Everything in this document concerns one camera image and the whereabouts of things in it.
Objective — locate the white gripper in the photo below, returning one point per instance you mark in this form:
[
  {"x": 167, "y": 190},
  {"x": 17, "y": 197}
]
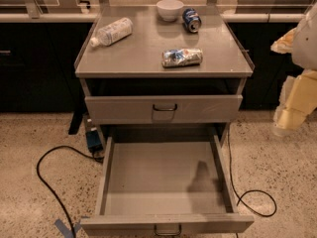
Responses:
[{"x": 306, "y": 47}]

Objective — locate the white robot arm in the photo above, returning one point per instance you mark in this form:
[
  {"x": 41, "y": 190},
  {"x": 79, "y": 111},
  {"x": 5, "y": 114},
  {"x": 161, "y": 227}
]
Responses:
[{"x": 304, "y": 51}]

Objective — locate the blue pepsi can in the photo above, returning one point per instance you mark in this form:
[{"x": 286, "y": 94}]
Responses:
[{"x": 191, "y": 19}]

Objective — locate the grey metal drawer cabinet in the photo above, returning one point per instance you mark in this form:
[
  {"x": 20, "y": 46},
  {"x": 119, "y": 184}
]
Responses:
[{"x": 132, "y": 67}]

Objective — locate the open middle drawer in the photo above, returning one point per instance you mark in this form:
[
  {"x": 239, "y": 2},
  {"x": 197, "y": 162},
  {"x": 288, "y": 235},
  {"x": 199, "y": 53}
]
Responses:
[{"x": 165, "y": 189}]

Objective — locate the closed top drawer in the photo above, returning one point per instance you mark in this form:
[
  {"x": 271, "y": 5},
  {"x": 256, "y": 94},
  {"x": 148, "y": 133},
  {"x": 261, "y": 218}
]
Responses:
[{"x": 182, "y": 109}]

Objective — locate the white ceramic bowl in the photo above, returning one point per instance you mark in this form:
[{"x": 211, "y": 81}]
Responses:
[{"x": 169, "y": 10}]

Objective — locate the clear plastic water bottle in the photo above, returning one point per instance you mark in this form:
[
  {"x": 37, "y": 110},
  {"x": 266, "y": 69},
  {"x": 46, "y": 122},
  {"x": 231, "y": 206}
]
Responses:
[{"x": 112, "y": 33}]

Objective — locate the blue power adapter box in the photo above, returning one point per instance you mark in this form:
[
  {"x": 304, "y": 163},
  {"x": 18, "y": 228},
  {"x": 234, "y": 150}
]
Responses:
[{"x": 93, "y": 141}]

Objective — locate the dark counter cabinet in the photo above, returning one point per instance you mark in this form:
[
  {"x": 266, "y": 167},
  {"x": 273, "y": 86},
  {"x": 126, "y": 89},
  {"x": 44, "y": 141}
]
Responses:
[{"x": 37, "y": 65}]

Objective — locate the blue floor tape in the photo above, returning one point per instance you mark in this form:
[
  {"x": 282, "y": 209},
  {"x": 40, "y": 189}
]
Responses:
[{"x": 66, "y": 232}]

